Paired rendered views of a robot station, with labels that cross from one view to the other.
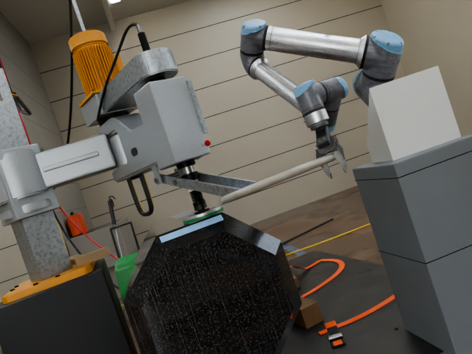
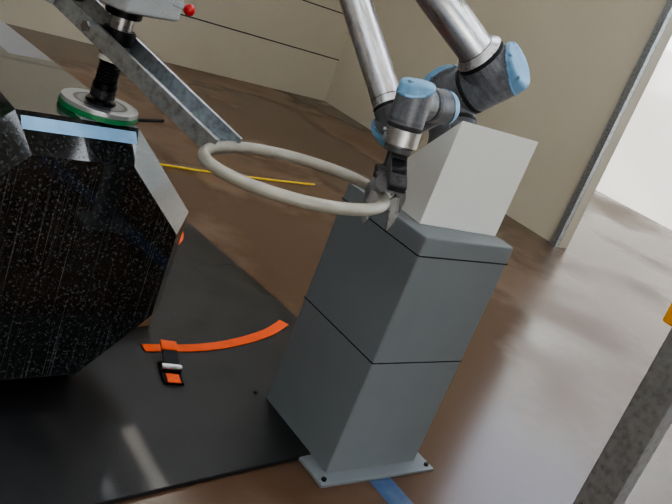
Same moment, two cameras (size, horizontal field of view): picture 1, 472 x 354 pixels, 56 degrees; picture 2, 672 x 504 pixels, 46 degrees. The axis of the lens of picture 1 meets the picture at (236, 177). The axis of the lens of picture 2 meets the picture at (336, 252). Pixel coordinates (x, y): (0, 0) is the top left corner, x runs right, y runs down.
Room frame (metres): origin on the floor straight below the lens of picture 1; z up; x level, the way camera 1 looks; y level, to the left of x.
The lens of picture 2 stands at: (0.08, 0.73, 1.44)
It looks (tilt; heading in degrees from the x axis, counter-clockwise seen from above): 19 degrees down; 327
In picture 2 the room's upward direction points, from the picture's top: 21 degrees clockwise
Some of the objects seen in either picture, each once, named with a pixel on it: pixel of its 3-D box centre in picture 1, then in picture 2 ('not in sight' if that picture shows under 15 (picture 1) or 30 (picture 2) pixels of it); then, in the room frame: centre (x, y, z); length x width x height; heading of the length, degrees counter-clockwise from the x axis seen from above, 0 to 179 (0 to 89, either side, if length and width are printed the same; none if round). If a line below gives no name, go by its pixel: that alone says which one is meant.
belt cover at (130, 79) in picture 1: (129, 93); not in sight; (2.57, 0.43, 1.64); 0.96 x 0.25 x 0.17; 36
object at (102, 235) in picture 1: (110, 258); not in sight; (5.73, 1.89, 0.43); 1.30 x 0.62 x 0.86; 9
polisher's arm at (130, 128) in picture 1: (145, 145); not in sight; (2.62, 0.44, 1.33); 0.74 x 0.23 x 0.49; 36
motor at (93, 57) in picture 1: (98, 67); not in sight; (2.83, 0.60, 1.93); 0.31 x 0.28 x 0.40; 126
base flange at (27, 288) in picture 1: (53, 277); not in sight; (2.66, 1.24, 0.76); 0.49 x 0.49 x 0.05; 16
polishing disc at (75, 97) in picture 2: (202, 213); (100, 104); (2.29, 0.22, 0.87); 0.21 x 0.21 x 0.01
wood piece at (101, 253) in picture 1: (91, 256); not in sight; (2.68, 0.99, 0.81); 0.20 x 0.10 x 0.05; 114
